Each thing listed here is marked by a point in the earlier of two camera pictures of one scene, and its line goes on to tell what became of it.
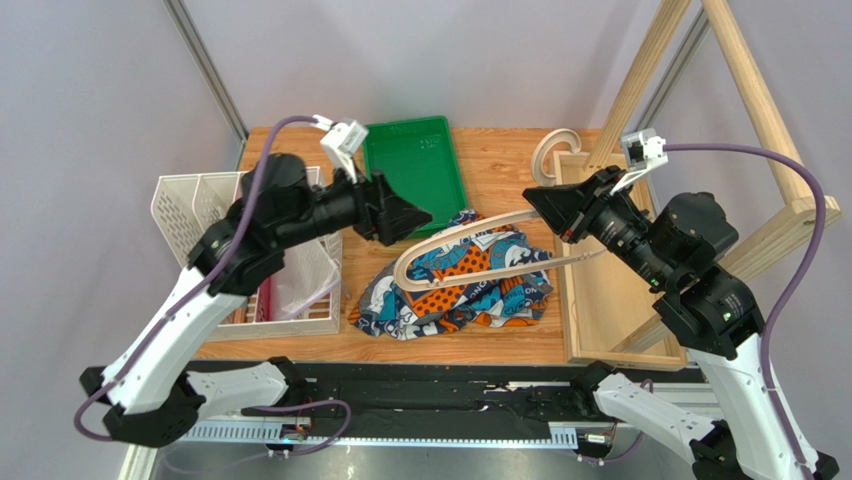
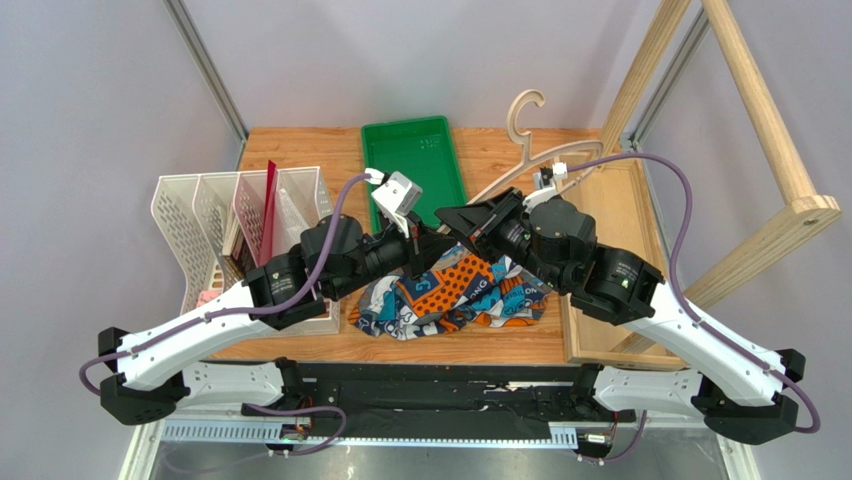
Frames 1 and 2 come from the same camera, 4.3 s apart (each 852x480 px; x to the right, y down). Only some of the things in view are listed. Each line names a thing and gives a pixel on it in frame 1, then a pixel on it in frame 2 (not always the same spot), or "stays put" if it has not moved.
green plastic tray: x=418 y=161 stays put
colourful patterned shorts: x=385 y=310 stays put
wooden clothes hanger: x=404 y=284 → x=525 y=147
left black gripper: x=381 y=214 → x=424 y=249
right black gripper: x=585 y=207 → x=499 y=221
